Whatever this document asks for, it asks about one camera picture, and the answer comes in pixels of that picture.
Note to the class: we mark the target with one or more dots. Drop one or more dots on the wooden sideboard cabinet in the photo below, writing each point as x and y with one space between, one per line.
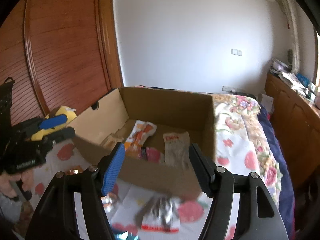
296 125

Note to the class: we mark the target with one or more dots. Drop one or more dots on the pink braised meat packet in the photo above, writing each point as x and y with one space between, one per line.
150 154

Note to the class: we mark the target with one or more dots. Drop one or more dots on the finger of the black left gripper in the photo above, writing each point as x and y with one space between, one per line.
61 135

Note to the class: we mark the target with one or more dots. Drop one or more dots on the white wall switch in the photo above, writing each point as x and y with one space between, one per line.
236 52

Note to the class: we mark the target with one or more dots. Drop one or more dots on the floral bed quilt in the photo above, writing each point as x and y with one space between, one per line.
242 145

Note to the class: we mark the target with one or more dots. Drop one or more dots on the stack of papers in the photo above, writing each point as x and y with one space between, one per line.
292 81

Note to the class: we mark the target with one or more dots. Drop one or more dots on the patterned window curtain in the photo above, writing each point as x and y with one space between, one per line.
292 18

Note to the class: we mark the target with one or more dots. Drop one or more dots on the yellow plush toy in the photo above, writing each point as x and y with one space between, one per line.
69 112

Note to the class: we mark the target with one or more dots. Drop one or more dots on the person's left hand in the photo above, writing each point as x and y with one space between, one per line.
27 178

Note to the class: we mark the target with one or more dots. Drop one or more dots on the brown cardboard box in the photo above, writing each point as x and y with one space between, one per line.
172 111

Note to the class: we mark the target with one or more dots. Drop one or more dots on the silver foil snack packet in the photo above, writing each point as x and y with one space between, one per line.
159 214

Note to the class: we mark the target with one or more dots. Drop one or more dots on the small copper candy wrapper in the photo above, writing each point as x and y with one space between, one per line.
74 170

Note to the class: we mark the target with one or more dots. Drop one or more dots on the white grey snack packet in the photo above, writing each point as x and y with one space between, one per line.
177 149

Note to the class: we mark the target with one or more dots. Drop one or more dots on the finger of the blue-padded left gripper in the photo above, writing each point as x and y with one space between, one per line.
53 122

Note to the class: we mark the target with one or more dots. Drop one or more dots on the strawberry print white tablecloth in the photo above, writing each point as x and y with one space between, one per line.
68 198

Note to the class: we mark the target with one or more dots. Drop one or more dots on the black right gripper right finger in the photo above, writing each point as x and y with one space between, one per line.
213 180

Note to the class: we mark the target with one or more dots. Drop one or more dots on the white orange small snack packet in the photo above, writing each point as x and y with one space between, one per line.
110 202

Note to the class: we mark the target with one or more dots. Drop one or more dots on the wooden louvered wardrobe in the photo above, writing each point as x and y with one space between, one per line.
59 53

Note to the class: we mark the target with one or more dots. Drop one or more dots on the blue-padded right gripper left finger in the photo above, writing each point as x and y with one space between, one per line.
106 172

